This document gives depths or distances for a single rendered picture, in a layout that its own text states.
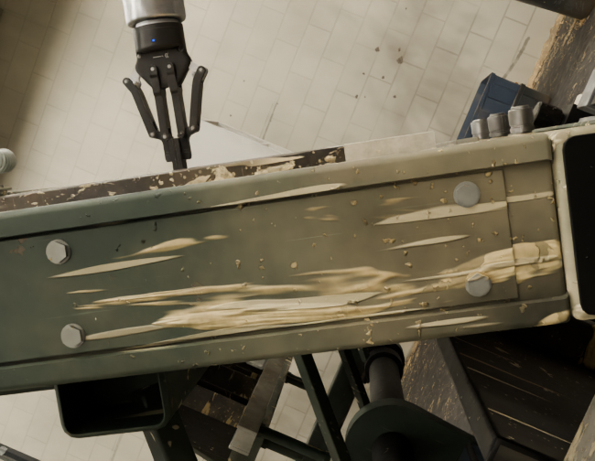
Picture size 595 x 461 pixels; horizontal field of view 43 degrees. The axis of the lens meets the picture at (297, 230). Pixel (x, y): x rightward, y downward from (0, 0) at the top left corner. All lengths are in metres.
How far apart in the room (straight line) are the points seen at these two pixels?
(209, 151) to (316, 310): 4.39
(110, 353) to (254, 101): 5.74
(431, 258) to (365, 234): 0.04
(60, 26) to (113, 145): 1.06
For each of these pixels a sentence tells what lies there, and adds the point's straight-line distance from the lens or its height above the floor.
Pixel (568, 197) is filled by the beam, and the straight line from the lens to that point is 0.44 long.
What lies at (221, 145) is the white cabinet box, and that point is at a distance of 4.80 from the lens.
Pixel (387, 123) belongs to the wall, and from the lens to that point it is 6.11.
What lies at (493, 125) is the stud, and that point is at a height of 0.87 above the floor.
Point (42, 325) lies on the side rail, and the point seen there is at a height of 1.14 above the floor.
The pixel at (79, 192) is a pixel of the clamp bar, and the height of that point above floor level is 1.35.
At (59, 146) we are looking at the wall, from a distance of 6.63.
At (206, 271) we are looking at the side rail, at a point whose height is 1.06.
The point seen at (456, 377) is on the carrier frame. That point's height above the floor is 0.83.
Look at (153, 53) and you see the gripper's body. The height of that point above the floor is 1.34.
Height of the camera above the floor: 1.00
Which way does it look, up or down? 2 degrees up
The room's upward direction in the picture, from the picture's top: 67 degrees counter-clockwise
